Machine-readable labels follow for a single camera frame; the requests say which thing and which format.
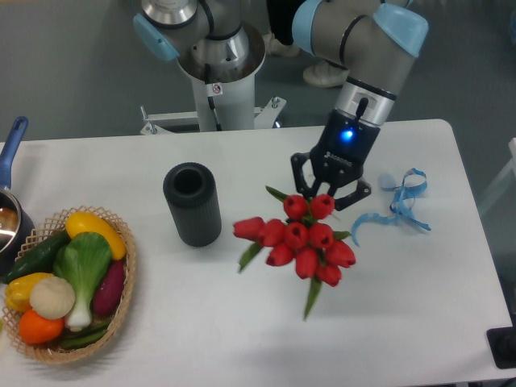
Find red tulip bouquet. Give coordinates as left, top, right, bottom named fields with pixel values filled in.
left=233, top=186, right=356, bottom=318

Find dark grey ribbed vase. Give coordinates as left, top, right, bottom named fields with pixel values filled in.
left=163, top=162, right=222, bottom=248

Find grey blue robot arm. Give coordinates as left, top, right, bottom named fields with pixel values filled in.
left=133, top=1, right=428, bottom=210

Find black device at table edge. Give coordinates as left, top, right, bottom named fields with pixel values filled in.
left=486, top=327, right=515, bottom=369

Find green bean pods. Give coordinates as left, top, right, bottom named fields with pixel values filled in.
left=59, top=320, right=110, bottom=350

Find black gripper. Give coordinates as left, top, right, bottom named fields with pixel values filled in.
left=290, top=110, right=380, bottom=211

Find woven wicker basket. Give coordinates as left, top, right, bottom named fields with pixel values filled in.
left=2, top=206, right=136, bottom=364

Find person's legs and shoes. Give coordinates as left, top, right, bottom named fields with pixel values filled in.
left=263, top=0, right=347, bottom=88

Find blue handled saucepan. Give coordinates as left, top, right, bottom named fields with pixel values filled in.
left=1, top=116, right=34, bottom=276

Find cream white garlic bulb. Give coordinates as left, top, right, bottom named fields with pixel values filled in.
left=29, top=276, right=75, bottom=320

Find green bok choy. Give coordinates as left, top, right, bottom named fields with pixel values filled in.
left=53, top=232, right=112, bottom=332

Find orange fruit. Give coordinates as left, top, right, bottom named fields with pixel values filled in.
left=19, top=309, right=64, bottom=345

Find dark green cucumber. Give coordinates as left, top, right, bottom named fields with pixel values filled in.
left=1, top=231, right=70, bottom=285

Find purple sweet potato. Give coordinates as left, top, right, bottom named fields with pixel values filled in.
left=92, top=261, right=125, bottom=316

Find yellow bell pepper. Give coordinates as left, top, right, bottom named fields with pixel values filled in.
left=5, top=273, right=52, bottom=313

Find white frame at right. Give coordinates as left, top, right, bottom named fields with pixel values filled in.
left=477, top=138, right=515, bottom=216

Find light blue ribbon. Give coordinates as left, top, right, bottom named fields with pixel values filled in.
left=351, top=168, right=431, bottom=247

